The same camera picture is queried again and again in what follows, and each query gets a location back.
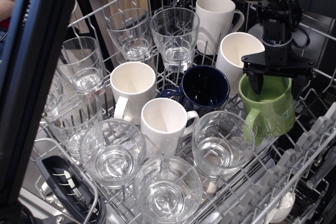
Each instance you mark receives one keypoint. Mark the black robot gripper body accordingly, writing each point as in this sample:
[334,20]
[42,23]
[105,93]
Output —
[278,59]

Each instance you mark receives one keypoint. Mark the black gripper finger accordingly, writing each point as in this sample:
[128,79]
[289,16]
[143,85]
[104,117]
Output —
[298,83]
[256,81]

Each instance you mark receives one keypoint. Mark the green ceramic mug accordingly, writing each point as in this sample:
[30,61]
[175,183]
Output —
[270,113]

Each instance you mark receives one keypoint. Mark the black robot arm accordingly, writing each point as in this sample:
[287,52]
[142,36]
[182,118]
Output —
[279,20]

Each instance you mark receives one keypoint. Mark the white mug tilted right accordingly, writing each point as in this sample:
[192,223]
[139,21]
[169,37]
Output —
[233,46]

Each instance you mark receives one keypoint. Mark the dark blue ceramic mug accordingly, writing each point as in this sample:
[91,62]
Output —
[203,89]

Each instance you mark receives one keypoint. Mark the white mug back row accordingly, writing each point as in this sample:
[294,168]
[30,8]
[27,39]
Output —
[218,18]

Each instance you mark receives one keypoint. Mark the white mug centre front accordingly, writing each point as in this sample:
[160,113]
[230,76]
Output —
[164,122]

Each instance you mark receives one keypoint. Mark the white mug centre left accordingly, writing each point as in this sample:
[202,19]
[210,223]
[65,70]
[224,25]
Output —
[133,85]

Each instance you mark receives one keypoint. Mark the grey round plastic clip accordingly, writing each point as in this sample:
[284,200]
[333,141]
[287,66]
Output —
[257,31]

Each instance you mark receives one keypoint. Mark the clear glass front right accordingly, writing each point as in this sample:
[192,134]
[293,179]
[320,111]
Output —
[222,143]

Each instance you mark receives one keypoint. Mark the grey plastic tine holder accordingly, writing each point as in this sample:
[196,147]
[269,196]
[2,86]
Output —
[297,164]

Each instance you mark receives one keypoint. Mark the clear glass back centre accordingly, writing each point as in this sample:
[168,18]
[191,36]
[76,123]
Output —
[175,33]

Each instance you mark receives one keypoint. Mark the white bowl lower rack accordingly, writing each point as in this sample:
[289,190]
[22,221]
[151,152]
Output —
[278,215]

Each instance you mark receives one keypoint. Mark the clear glass back left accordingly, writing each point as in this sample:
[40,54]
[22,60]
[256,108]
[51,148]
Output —
[129,30]

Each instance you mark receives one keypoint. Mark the clear glass front centre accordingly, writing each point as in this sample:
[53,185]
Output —
[167,189]

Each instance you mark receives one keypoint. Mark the clear glass front left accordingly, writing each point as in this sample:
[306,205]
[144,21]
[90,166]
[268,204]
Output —
[112,152]

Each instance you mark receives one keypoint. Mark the tall clear glass left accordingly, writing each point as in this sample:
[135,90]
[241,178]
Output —
[80,64]

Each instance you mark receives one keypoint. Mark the clear glass left lower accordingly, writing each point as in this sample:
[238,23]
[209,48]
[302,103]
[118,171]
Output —
[78,111]

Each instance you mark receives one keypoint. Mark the clear glass far left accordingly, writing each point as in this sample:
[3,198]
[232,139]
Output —
[53,98]

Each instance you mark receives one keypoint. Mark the person in red shirt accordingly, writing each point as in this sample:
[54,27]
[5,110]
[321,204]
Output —
[5,6]

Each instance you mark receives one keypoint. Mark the grey wire dishwasher rack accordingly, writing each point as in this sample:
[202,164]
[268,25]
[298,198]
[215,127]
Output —
[118,205]

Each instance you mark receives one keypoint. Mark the black rack handle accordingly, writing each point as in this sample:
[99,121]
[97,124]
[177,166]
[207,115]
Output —
[72,191]

